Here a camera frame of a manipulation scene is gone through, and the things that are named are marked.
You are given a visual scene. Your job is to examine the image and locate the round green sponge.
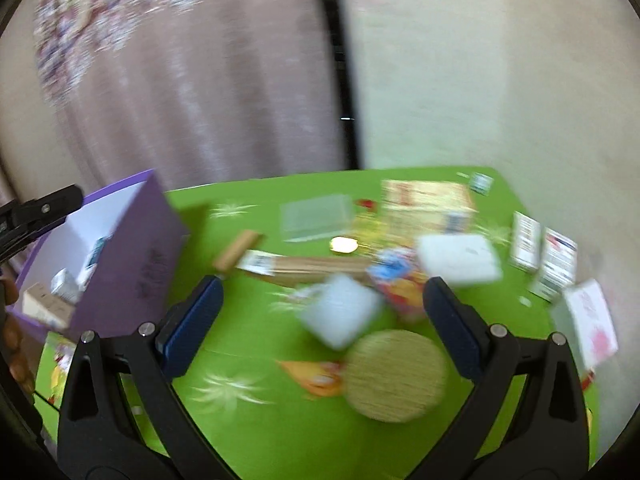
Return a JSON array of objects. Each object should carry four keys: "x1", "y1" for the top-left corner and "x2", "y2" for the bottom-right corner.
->
[{"x1": 342, "y1": 330, "x2": 448, "y2": 423}]

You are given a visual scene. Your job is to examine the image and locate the small red and blue box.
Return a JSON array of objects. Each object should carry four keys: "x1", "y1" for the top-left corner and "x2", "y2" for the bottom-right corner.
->
[{"x1": 369, "y1": 249, "x2": 418, "y2": 286}]

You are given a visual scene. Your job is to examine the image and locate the white box with pink print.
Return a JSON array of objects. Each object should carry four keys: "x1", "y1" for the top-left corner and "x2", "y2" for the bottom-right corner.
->
[{"x1": 550, "y1": 280, "x2": 618, "y2": 371}]

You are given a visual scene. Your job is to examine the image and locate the dark vertical pole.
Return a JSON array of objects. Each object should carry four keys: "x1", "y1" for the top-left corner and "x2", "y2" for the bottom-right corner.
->
[{"x1": 312, "y1": 0, "x2": 366, "y2": 171}]

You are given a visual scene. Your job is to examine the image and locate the white medicine box black logo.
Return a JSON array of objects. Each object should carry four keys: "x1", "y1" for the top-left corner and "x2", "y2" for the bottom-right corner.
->
[{"x1": 509, "y1": 211, "x2": 542, "y2": 272}]

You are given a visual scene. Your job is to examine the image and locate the plain white cardboard box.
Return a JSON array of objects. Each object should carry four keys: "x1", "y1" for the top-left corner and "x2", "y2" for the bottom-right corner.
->
[{"x1": 299, "y1": 274, "x2": 383, "y2": 351}]

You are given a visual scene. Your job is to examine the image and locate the wooden block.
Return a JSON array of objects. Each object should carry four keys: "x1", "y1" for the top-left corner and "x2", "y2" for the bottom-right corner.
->
[{"x1": 212, "y1": 230, "x2": 263, "y2": 277}]

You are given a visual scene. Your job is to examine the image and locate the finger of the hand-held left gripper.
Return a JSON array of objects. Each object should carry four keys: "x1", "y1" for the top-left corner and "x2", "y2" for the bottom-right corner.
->
[{"x1": 0, "y1": 185, "x2": 83, "y2": 263}]

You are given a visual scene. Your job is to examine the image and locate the clear plastic box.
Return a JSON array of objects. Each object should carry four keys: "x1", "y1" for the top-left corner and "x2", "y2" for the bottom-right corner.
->
[{"x1": 280, "y1": 194, "x2": 355, "y2": 243}]

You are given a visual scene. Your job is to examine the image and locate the white medicine box red label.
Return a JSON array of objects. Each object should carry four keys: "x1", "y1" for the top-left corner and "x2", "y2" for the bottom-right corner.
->
[{"x1": 530, "y1": 227, "x2": 578, "y2": 303}]

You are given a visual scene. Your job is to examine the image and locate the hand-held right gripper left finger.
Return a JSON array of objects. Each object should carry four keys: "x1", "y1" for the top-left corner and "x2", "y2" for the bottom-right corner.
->
[{"x1": 57, "y1": 275, "x2": 236, "y2": 480}]

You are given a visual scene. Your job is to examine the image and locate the small white box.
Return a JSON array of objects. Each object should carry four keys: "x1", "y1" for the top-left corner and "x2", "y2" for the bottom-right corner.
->
[{"x1": 50, "y1": 269, "x2": 83, "y2": 306}]

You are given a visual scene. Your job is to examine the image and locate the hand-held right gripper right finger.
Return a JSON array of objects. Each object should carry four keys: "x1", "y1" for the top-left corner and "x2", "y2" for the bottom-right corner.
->
[{"x1": 407, "y1": 276, "x2": 590, "y2": 480}]

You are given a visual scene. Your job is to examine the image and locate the person's left hand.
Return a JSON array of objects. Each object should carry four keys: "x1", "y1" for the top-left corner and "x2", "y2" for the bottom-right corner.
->
[{"x1": 0, "y1": 280, "x2": 36, "y2": 398}]

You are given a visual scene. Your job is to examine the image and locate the purple storage box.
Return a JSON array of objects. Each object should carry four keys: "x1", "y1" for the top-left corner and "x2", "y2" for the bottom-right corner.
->
[{"x1": 10, "y1": 170, "x2": 191, "y2": 343}]

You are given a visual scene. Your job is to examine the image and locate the white plastic device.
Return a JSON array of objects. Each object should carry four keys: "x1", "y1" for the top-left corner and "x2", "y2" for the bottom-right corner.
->
[{"x1": 416, "y1": 234, "x2": 503, "y2": 288}]

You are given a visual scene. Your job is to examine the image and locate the pink patterned curtain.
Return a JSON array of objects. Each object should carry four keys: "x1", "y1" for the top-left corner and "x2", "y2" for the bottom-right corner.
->
[{"x1": 0, "y1": 0, "x2": 351, "y2": 271}]

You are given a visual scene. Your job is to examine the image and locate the yellow herbal medicine box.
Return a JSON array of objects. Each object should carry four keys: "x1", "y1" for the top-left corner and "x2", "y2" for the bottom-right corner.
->
[{"x1": 381, "y1": 180, "x2": 476, "y2": 236}]

